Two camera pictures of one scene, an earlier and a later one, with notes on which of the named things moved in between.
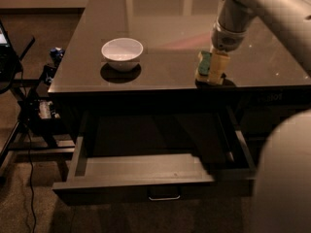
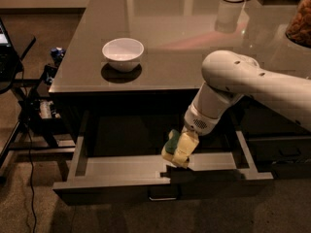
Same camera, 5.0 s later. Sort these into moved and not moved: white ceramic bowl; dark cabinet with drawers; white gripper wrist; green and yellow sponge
Moved: green and yellow sponge; white gripper wrist
Not moved: dark cabinet with drawers; white ceramic bowl
